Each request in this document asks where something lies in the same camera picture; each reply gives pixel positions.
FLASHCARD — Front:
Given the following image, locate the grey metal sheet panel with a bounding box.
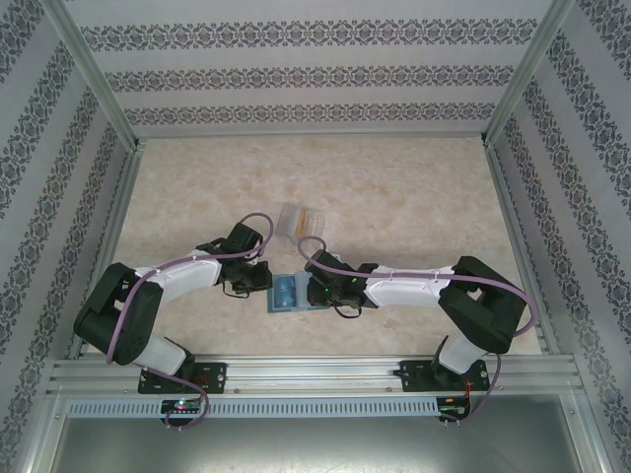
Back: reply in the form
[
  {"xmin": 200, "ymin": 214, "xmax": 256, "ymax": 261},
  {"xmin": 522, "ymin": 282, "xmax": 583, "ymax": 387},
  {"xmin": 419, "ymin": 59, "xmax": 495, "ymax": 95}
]
[{"xmin": 29, "ymin": 416, "xmax": 605, "ymax": 473}]

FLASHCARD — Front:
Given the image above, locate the clear plastic card box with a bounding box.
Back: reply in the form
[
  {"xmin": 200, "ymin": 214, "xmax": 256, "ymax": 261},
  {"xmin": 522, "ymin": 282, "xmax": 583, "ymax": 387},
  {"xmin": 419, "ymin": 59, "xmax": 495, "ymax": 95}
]
[{"xmin": 277, "ymin": 204, "xmax": 327, "ymax": 243}]

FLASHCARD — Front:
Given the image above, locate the left small circuit board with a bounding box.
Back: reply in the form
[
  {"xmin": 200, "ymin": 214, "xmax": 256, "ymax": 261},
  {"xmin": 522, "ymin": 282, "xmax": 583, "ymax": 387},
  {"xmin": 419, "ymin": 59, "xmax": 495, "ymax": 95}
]
[{"xmin": 161, "ymin": 399, "xmax": 203, "ymax": 414}]

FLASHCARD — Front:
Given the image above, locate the aluminium frame post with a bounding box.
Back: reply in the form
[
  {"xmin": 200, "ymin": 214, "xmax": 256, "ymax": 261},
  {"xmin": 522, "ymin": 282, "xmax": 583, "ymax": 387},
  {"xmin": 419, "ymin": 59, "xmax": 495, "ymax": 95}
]
[
  {"xmin": 41, "ymin": 0, "xmax": 144, "ymax": 149},
  {"xmin": 480, "ymin": 0, "xmax": 578, "ymax": 147}
]

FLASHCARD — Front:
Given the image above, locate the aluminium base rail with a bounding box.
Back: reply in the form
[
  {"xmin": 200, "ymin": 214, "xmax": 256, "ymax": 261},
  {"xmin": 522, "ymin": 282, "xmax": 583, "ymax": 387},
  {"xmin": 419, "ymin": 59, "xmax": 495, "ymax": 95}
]
[{"xmin": 46, "ymin": 355, "xmax": 586, "ymax": 395}]

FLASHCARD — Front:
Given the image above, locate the right aluminium side rail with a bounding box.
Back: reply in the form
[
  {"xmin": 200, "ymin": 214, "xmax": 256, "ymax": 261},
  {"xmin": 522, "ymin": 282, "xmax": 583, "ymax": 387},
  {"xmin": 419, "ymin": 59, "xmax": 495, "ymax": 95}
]
[{"xmin": 485, "ymin": 142, "xmax": 561, "ymax": 356}]

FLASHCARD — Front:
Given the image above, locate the right small circuit board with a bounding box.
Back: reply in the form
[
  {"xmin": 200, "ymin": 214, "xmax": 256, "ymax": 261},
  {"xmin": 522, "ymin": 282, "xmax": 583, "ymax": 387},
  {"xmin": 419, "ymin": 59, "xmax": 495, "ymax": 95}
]
[{"xmin": 438, "ymin": 396, "xmax": 472, "ymax": 415}]

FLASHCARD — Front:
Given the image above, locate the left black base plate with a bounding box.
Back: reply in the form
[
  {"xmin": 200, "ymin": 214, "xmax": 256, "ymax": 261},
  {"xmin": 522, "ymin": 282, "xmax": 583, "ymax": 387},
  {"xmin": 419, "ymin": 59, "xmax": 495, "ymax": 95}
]
[{"xmin": 137, "ymin": 362, "xmax": 228, "ymax": 395}]

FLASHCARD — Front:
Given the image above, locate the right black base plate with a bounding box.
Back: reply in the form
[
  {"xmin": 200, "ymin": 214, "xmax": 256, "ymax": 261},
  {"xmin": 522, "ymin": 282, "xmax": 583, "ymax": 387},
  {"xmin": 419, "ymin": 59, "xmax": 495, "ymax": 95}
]
[{"xmin": 399, "ymin": 359, "xmax": 492, "ymax": 393}]

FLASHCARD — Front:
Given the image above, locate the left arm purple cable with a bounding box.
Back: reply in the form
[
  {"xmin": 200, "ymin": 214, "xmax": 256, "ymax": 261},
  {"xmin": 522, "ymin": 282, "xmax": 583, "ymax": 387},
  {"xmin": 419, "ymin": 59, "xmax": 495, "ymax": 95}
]
[{"xmin": 106, "ymin": 212, "xmax": 275, "ymax": 433}]

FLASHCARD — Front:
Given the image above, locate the small circuit board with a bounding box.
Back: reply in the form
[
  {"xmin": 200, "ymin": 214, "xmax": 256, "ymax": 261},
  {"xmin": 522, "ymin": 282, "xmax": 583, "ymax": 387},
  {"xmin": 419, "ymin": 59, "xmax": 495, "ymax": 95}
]
[
  {"xmin": 438, "ymin": 396, "xmax": 472, "ymax": 415},
  {"xmin": 161, "ymin": 399, "xmax": 203, "ymax": 414}
]

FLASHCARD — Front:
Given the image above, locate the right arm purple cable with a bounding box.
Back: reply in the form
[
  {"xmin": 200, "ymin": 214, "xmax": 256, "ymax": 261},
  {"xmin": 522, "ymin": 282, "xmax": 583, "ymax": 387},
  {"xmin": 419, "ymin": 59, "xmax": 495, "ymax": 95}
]
[{"xmin": 298, "ymin": 236, "xmax": 538, "ymax": 425}]

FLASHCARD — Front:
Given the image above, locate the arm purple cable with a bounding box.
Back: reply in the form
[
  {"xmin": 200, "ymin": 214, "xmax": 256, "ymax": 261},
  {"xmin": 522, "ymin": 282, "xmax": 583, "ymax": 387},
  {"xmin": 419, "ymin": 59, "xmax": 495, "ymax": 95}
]
[
  {"xmin": 106, "ymin": 212, "xmax": 275, "ymax": 433},
  {"xmin": 298, "ymin": 236, "xmax": 538, "ymax": 425}
]

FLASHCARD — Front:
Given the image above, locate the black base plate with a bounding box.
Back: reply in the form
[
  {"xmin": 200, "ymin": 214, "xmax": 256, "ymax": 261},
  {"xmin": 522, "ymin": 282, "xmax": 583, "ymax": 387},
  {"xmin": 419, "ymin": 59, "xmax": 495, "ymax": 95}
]
[
  {"xmin": 399, "ymin": 359, "xmax": 492, "ymax": 393},
  {"xmin": 137, "ymin": 362, "xmax": 228, "ymax": 395}
]

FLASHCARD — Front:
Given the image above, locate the left aluminium frame post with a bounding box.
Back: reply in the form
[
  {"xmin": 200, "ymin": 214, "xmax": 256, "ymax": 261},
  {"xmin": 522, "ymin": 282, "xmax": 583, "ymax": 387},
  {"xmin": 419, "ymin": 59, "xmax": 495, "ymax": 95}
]
[{"xmin": 41, "ymin": 0, "xmax": 144, "ymax": 149}]

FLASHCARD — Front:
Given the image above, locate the right aluminium frame post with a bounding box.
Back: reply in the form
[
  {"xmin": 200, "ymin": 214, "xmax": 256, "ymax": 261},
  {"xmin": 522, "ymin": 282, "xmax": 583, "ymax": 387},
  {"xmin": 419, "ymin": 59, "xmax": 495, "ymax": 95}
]
[{"xmin": 480, "ymin": 0, "xmax": 578, "ymax": 147}]

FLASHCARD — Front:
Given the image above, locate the white slotted cable duct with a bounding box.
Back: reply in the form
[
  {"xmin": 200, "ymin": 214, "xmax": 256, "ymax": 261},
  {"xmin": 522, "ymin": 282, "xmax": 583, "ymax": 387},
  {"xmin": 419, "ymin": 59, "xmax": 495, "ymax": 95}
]
[{"xmin": 66, "ymin": 397, "xmax": 440, "ymax": 418}]

